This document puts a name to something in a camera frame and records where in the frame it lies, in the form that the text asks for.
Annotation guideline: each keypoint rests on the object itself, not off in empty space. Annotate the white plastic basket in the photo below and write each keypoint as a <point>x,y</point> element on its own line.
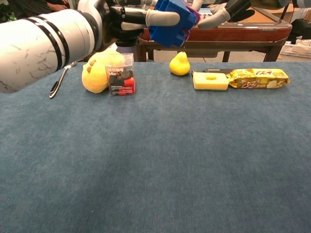
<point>295,50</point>

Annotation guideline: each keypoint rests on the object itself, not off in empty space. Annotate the purple building block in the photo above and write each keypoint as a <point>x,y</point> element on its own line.
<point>196,18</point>

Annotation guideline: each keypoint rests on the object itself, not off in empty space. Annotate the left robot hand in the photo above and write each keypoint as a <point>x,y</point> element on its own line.
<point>131,17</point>

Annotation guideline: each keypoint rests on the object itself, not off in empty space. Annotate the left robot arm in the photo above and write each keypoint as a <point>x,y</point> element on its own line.
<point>31,48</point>

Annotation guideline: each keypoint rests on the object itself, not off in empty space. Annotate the person in black trousers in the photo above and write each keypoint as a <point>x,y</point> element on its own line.
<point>31,5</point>

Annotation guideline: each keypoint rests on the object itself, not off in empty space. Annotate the black pole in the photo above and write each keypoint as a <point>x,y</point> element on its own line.
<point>285,13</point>

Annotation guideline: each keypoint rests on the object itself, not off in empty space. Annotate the blue building block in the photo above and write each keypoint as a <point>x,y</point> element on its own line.
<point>170,34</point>

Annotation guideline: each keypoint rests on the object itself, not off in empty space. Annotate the clear box of capsules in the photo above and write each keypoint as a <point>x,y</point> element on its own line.
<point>121,83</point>

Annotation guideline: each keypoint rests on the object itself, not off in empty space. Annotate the lavender robot base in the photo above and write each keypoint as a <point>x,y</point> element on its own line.
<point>130,49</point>

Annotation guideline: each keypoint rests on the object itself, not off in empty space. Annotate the yellow sponge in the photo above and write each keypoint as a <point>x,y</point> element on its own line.
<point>209,84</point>

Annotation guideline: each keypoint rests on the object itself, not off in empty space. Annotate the yellow plush toy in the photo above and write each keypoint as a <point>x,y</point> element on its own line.
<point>96,72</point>

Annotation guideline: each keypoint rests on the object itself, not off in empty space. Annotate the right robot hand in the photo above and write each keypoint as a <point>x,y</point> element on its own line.
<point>218,17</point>

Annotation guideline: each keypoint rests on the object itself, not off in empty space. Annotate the black bag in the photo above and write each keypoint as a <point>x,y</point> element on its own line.
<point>301,30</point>

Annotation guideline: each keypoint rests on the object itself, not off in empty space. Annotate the brown mahjong table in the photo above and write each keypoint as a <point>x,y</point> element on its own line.
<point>243,35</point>

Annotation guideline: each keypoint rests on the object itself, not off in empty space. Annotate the yellow pear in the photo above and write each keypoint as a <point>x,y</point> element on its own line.
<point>179,65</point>

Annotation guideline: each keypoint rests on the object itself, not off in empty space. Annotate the gold snack packet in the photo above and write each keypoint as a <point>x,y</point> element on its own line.
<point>257,78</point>

